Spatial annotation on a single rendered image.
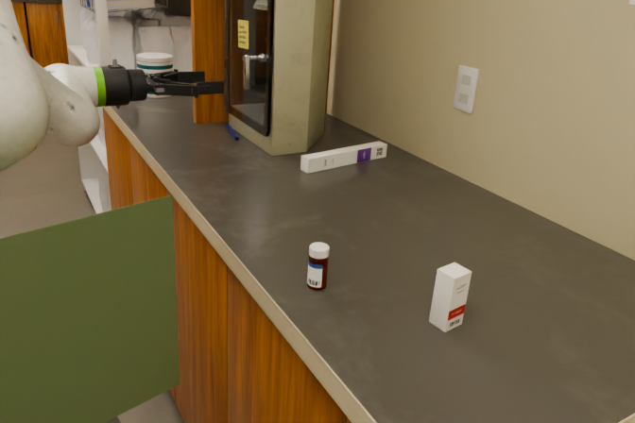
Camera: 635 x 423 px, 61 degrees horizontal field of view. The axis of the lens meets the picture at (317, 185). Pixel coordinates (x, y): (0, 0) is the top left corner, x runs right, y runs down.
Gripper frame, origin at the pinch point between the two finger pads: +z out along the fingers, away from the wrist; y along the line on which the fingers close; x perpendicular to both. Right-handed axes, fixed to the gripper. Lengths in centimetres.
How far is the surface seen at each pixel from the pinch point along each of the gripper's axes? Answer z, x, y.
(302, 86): 24.2, 1.1, -5.9
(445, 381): -3, 21, -94
